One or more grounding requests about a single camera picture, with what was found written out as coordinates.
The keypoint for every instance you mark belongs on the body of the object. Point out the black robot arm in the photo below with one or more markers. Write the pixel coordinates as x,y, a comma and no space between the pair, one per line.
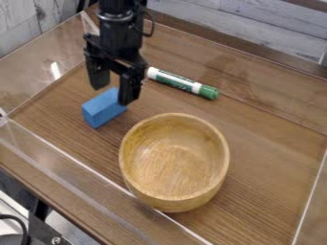
112,50

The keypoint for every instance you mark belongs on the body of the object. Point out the blue rectangular block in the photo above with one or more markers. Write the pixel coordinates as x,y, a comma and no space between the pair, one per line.
103,108

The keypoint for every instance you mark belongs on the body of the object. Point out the brown wooden bowl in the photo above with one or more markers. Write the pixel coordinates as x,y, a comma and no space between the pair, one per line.
173,159

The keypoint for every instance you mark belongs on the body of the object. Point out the clear acrylic tray walls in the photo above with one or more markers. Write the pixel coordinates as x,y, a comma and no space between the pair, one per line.
271,113

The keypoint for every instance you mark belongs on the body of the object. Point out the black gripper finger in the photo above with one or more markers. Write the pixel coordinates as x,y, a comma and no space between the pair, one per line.
97,72
129,86

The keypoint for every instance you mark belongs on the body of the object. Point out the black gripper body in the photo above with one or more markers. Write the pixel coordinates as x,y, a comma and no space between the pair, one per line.
116,62

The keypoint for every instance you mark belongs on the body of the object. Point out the green white marker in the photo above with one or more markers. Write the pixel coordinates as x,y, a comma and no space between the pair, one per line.
185,84

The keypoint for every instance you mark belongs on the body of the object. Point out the black metal table frame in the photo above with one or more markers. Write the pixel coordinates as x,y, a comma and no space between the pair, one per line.
36,233

